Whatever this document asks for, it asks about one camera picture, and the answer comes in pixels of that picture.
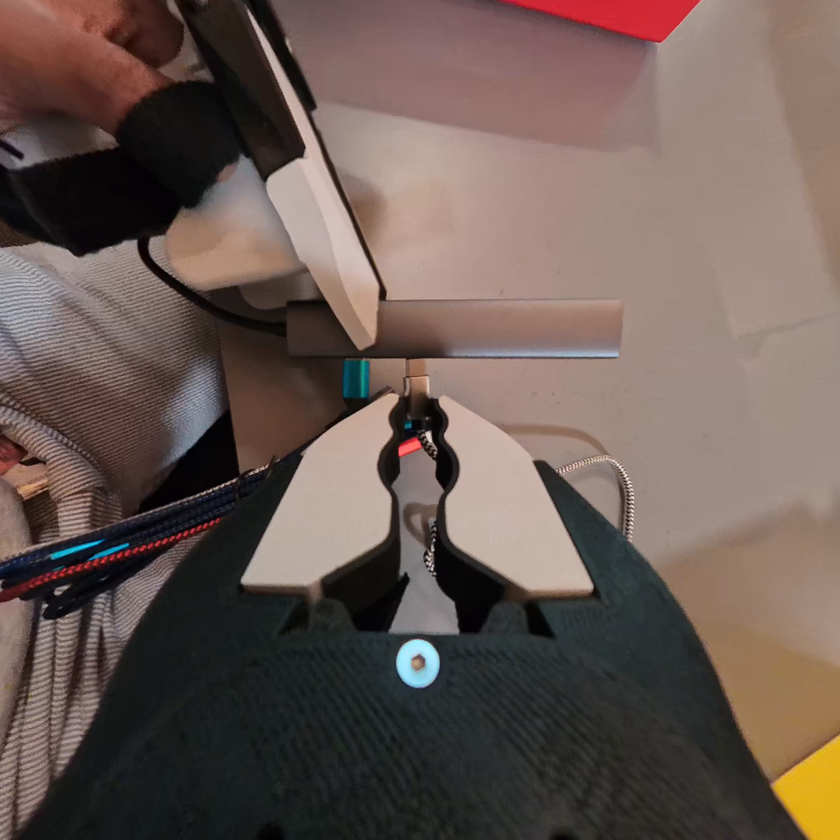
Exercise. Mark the grey USB hub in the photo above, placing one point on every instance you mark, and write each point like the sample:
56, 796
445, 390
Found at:
499, 328

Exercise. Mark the red board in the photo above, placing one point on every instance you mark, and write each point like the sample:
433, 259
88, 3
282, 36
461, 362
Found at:
590, 16

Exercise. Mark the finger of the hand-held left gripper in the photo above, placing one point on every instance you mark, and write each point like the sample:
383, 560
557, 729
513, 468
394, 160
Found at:
328, 262

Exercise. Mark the teal USB plug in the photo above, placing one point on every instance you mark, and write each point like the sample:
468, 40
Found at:
355, 379

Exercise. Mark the yellow board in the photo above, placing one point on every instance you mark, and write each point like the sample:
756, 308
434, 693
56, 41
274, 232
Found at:
814, 800

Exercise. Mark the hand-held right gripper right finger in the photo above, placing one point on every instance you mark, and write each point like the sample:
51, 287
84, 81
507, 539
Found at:
512, 518

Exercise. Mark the person's left hand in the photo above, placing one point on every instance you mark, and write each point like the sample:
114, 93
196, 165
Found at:
65, 59

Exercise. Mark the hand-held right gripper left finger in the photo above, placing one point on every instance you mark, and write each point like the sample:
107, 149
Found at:
328, 512

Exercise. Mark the red USB plug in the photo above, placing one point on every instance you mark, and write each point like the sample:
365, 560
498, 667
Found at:
411, 447

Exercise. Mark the grey striped shirt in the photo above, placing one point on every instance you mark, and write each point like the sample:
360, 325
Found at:
98, 361

